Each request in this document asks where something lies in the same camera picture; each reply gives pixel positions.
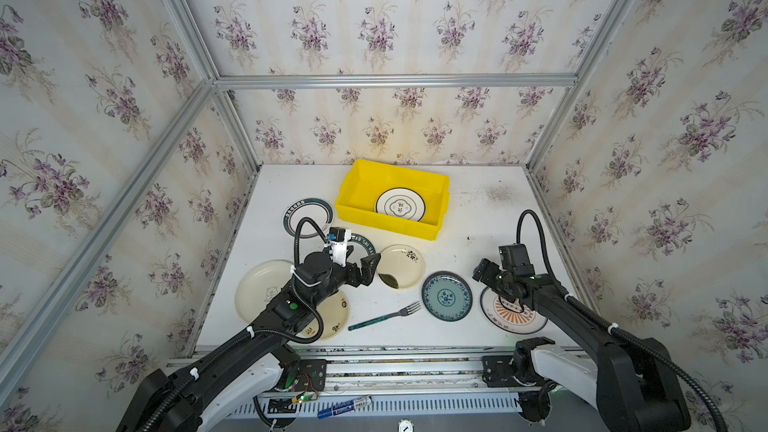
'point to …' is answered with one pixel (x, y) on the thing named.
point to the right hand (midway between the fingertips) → (482, 280)
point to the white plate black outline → (401, 202)
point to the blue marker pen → (345, 406)
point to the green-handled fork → (408, 310)
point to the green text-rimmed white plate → (361, 248)
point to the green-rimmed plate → (316, 209)
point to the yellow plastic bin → (365, 181)
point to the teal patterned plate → (447, 296)
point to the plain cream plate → (259, 285)
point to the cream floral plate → (335, 311)
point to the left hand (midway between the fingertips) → (366, 249)
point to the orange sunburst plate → (511, 322)
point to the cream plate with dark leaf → (401, 266)
